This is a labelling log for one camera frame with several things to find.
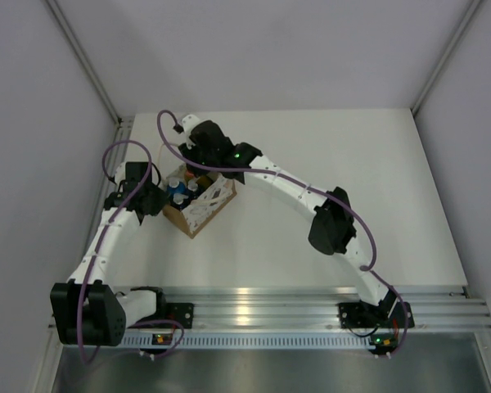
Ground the jute canvas bag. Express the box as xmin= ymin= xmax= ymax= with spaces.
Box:
xmin=160 ymin=164 xmax=236 ymax=239

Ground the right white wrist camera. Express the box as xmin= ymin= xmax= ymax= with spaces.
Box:
xmin=173 ymin=114 xmax=202 ymax=149

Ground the purple cable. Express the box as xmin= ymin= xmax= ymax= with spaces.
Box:
xmin=156 ymin=109 xmax=410 ymax=357
xmin=78 ymin=140 xmax=185 ymax=365

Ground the large orange blue pump bottle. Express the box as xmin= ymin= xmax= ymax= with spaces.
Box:
xmin=166 ymin=177 xmax=186 ymax=201

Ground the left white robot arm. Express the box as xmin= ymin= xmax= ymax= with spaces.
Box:
xmin=50 ymin=161 xmax=169 ymax=346

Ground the slotted cable duct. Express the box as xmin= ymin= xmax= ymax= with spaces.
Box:
xmin=119 ymin=332 xmax=375 ymax=350

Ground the clear bottle black cap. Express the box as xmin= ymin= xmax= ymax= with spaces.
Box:
xmin=196 ymin=175 xmax=214 ymax=190

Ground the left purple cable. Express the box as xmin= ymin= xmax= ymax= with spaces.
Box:
xmin=78 ymin=140 xmax=185 ymax=365

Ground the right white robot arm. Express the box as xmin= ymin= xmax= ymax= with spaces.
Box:
xmin=173 ymin=115 xmax=414 ymax=330

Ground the aluminium mounting rail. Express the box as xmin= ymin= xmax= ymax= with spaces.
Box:
xmin=47 ymin=284 xmax=491 ymax=332

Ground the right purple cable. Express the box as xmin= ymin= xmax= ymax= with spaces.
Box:
xmin=156 ymin=109 xmax=410 ymax=357

